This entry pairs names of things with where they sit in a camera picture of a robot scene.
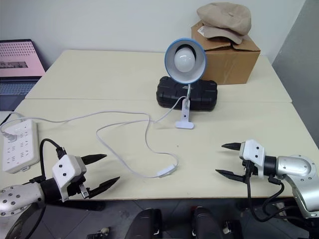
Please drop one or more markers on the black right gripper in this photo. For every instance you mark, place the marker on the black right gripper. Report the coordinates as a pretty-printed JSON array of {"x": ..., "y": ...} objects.
[{"x": 249, "y": 169}]

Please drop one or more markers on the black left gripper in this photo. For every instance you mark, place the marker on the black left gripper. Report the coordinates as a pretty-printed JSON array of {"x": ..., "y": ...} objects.
[{"x": 73, "y": 188}]

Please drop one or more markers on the blue clip-on desk lamp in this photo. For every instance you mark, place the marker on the blue clip-on desk lamp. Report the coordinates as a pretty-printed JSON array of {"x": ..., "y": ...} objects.
[{"x": 172, "y": 70}]

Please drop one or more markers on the dark rounded shape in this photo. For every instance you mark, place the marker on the dark rounded shape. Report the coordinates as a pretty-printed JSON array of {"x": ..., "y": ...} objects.
[
  {"x": 205, "y": 222},
  {"x": 145, "y": 224}
]

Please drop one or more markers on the white power strip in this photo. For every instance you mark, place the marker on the white power strip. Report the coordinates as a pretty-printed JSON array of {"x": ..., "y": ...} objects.
[{"x": 22, "y": 150}]

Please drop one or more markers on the black plastic case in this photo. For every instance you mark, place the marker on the black plastic case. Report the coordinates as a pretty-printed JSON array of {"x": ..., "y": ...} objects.
[{"x": 169, "y": 95}]

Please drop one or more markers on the white power plug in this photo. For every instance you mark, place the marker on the white power plug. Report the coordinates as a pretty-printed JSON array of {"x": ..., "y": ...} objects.
[{"x": 11, "y": 137}]

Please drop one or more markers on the brown cardboard box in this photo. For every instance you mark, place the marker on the brown cardboard box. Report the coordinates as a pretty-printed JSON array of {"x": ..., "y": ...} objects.
[{"x": 229, "y": 64}]

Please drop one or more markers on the white light bulb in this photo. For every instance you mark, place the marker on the white light bulb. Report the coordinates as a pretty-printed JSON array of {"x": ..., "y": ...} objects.
[{"x": 184, "y": 60}]

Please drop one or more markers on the beige brimmed cap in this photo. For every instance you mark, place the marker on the beige brimmed cap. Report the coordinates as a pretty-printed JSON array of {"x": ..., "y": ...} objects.
[{"x": 225, "y": 35}]

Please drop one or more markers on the open laptop with pink screen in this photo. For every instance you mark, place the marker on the open laptop with pink screen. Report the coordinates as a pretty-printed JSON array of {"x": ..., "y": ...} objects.
[{"x": 17, "y": 57}]

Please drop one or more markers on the beige flat cap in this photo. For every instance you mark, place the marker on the beige flat cap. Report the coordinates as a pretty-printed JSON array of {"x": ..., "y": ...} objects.
[{"x": 224, "y": 15}]

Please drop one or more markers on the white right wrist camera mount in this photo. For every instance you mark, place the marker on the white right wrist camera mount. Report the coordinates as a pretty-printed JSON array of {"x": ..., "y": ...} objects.
[{"x": 253, "y": 153}]

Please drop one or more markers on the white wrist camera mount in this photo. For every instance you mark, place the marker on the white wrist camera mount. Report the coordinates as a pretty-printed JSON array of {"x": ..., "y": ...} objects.
[
  {"x": 65, "y": 168},
  {"x": 253, "y": 153}
]

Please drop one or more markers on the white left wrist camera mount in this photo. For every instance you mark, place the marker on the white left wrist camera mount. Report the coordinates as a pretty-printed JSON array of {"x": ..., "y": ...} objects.
[{"x": 65, "y": 168}]

